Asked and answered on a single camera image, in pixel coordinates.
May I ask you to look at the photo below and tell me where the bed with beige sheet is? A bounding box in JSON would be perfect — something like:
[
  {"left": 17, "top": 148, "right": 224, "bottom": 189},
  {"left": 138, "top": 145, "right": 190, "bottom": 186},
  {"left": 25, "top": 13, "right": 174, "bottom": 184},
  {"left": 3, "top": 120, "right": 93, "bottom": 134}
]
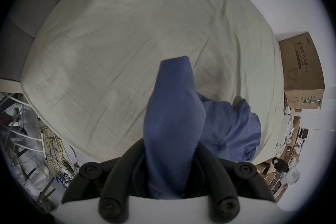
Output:
[{"left": 20, "top": 0, "right": 286, "bottom": 166}]

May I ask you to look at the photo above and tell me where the dark blue shirt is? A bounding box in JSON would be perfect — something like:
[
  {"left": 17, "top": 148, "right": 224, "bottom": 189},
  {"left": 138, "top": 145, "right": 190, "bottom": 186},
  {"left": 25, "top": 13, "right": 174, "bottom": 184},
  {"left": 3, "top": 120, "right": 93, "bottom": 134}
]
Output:
[{"left": 143, "top": 56, "right": 262, "bottom": 200}]

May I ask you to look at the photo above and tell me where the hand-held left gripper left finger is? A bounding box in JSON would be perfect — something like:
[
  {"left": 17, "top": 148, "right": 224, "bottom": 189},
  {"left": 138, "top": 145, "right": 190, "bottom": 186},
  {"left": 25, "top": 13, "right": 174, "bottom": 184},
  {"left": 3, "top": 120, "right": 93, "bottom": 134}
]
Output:
[{"left": 61, "top": 138, "right": 149, "bottom": 221}]

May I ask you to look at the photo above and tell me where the grey padded headboard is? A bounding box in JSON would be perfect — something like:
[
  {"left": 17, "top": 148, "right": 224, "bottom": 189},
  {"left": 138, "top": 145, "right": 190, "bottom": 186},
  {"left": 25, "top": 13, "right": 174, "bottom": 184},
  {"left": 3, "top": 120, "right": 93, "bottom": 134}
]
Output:
[{"left": 0, "top": 0, "right": 168, "bottom": 82}]

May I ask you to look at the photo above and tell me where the brown cardboard carton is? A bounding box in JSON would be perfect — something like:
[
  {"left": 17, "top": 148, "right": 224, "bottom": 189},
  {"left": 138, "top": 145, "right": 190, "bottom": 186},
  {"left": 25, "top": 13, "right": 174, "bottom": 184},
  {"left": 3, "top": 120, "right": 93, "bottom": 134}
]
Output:
[{"left": 279, "top": 32, "right": 325, "bottom": 111}]

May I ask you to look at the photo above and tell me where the pile of small cartons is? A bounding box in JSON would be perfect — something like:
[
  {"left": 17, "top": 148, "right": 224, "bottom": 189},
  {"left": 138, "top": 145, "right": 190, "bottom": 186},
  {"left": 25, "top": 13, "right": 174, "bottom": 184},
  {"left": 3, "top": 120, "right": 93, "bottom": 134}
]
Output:
[{"left": 255, "top": 106, "right": 310, "bottom": 194}]

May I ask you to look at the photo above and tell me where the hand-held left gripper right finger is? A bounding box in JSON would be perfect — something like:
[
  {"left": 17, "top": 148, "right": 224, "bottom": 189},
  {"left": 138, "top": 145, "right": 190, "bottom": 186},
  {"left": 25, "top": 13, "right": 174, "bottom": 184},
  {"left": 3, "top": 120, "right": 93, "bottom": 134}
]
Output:
[{"left": 193, "top": 143, "right": 276, "bottom": 220}]

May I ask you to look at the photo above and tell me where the bundle of yellow cables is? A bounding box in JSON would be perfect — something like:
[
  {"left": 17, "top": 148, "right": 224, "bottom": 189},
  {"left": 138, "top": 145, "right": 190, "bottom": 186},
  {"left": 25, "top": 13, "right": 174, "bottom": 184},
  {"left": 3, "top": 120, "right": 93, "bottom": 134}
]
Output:
[{"left": 38, "top": 126, "right": 79, "bottom": 179}]

